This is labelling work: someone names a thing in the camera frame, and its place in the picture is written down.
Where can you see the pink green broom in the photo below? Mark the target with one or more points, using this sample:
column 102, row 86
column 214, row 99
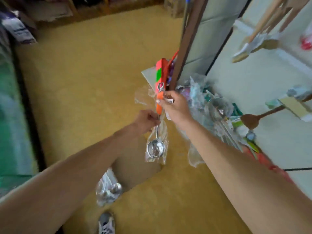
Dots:
column 187, row 41
column 161, row 75

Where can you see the wooden brushes hanging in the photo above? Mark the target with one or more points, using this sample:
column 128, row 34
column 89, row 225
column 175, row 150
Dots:
column 241, row 54

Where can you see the grey white sneaker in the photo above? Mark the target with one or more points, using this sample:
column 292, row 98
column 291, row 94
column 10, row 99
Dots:
column 106, row 223

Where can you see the wooden dish brushes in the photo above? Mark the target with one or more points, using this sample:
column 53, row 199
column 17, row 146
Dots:
column 270, row 44

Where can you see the dark wooden spatula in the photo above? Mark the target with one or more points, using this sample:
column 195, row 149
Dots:
column 251, row 121

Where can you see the large steel strainer ladle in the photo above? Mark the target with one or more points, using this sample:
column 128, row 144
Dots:
column 219, row 108

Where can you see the person's right forearm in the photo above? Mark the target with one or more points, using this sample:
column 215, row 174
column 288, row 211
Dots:
column 243, row 187

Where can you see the person's left hand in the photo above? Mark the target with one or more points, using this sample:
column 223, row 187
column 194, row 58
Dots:
column 146, row 120

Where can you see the pile of packaged utensils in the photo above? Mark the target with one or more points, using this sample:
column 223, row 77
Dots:
column 108, row 188

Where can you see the person's right hand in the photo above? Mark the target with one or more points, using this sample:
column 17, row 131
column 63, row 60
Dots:
column 176, row 108

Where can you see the red plastic wrapped packets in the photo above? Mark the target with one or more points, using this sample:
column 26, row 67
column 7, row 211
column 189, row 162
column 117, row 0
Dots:
column 273, row 165

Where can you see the person's left forearm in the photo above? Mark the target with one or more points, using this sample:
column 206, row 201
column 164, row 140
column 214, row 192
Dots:
column 68, row 187

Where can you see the brown cardboard sheet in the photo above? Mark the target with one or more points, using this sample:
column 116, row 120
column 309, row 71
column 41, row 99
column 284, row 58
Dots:
column 139, row 168

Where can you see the pile of plastic wrapped utensils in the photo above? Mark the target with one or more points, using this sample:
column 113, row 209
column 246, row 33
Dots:
column 197, row 102

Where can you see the white flat board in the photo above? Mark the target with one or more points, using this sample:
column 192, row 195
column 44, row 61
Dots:
column 148, row 76

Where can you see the wooden bookshelf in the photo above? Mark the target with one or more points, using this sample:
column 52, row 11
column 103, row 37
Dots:
column 73, row 7

